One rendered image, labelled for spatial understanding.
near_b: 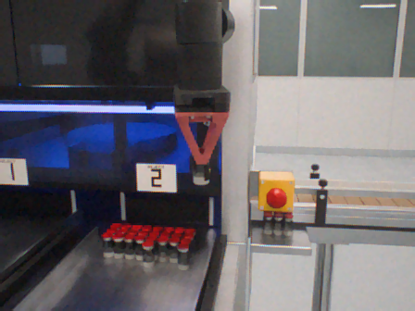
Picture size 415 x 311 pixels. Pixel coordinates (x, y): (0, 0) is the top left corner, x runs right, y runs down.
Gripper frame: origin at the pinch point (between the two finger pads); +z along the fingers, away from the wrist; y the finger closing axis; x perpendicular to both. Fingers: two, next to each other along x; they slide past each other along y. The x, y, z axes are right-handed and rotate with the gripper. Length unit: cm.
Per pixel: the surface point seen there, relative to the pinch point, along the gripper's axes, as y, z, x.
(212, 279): 6.7, 23.9, -2.1
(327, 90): 448, 49, -205
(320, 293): 32, 48, -33
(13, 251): 24, 26, 37
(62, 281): 11.0, 25.6, 24.0
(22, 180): 35, 14, 37
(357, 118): 437, 85, -245
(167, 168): 27.1, 10.6, 5.0
